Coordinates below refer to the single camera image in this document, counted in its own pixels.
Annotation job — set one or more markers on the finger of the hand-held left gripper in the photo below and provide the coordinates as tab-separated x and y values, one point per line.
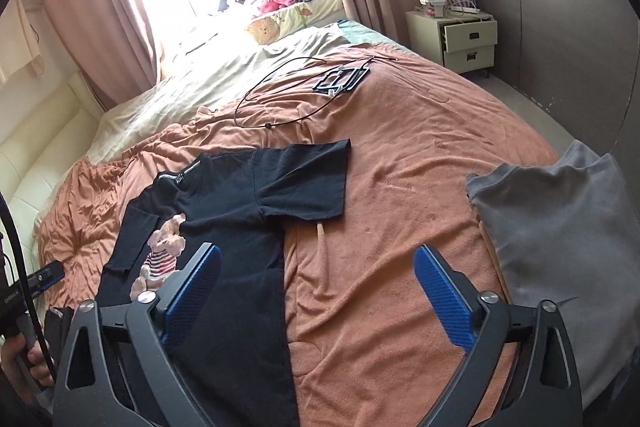
47	278

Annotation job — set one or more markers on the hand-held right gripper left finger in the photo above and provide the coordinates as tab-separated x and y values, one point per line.
195	292

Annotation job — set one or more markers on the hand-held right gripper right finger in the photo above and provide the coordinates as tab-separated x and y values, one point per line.
445	297

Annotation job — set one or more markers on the black bear print t-shirt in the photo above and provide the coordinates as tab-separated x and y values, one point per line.
235	217

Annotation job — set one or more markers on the person's left hand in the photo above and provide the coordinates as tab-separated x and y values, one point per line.
40	364

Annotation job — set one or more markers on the cream leather headboard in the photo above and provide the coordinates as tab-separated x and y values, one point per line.
40	147

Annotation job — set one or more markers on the grey folded garment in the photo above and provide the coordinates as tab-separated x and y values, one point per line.
560	227

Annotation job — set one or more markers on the brown blanket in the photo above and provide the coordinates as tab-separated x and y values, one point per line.
400	157

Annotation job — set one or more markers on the cream bed sheet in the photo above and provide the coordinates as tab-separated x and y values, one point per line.
200	77

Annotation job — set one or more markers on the cream hanging cloth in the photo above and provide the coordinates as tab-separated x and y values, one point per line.
17	42

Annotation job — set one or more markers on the cream nightstand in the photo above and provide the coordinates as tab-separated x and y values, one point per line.
470	57

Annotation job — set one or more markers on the white power strip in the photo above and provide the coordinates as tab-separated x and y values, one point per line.
467	8

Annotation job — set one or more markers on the yellow bear print bedding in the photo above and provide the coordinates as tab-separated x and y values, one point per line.
300	14

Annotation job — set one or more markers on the black frame holder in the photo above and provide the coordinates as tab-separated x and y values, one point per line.
350	83

